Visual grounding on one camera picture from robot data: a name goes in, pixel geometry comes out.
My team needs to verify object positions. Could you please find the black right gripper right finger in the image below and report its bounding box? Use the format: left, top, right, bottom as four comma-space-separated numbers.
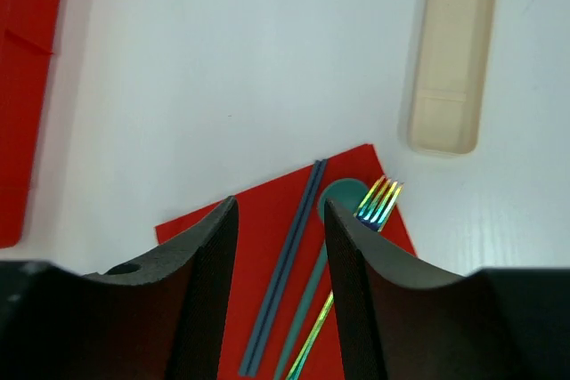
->
324, 200, 569, 379

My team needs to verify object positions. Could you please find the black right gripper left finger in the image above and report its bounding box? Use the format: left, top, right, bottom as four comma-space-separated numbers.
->
1, 197, 239, 379

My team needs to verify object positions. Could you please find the iridescent rainbow fork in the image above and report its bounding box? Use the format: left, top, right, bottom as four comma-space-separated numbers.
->
273, 175, 403, 379

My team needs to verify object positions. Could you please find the teal spoon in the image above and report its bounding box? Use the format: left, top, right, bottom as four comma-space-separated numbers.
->
273, 178, 369, 379

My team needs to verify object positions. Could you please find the beige utensil holder tray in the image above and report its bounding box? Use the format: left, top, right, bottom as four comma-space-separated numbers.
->
408, 0, 495, 156

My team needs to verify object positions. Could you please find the red plastic tray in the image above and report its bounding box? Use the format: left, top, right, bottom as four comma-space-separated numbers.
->
1, 0, 60, 248

